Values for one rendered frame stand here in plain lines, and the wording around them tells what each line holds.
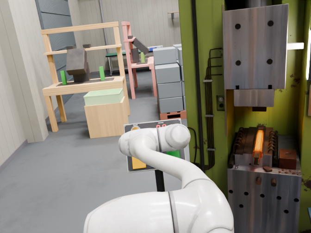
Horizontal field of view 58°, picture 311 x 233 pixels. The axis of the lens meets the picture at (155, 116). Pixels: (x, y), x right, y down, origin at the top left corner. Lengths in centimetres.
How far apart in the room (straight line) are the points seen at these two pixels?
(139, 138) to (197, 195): 50
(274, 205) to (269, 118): 63
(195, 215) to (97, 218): 20
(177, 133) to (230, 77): 58
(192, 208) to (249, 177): 110
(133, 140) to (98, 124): 371
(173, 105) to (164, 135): 403
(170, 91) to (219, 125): 334
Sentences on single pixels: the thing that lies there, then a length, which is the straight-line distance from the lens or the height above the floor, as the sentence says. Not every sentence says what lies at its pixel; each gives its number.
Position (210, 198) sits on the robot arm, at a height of 138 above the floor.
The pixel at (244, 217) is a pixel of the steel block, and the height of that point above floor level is 59.
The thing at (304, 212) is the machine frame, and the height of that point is 55.
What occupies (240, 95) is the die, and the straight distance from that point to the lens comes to 156.
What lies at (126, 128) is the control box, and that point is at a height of 118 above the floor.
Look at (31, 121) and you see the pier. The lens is 521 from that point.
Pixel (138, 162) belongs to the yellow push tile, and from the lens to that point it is 161.
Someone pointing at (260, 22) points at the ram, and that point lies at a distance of 150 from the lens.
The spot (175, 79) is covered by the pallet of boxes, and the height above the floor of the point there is 76.
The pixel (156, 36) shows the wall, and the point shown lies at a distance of 1196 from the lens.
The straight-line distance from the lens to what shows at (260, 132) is 192.
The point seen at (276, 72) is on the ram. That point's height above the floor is 145.
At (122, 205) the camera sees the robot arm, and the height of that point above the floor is 139.
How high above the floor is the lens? 174
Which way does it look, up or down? 18 degrees down
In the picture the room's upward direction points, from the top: 6 degrees counter-clockwise
